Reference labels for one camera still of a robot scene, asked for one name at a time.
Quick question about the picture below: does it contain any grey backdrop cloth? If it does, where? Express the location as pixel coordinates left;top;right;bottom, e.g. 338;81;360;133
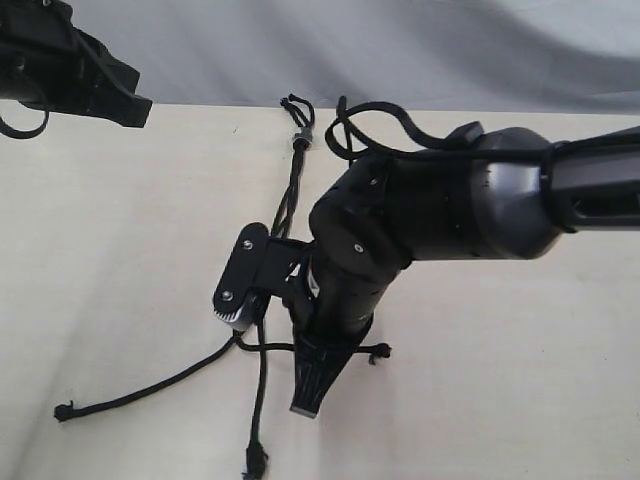
72;1;639;114

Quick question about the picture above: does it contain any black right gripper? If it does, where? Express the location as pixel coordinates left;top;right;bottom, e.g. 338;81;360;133
279;249;400;418

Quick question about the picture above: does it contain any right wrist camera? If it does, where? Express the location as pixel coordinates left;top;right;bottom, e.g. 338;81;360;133
212;222;314;332

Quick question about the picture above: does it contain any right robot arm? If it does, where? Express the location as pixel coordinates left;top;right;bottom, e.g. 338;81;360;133
291;127;639;418

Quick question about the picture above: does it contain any black plastic cable clamp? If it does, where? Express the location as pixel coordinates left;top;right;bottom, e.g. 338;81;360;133
292;128;313;151

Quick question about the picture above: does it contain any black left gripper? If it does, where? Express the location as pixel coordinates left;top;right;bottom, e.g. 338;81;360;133
1;1;153;128

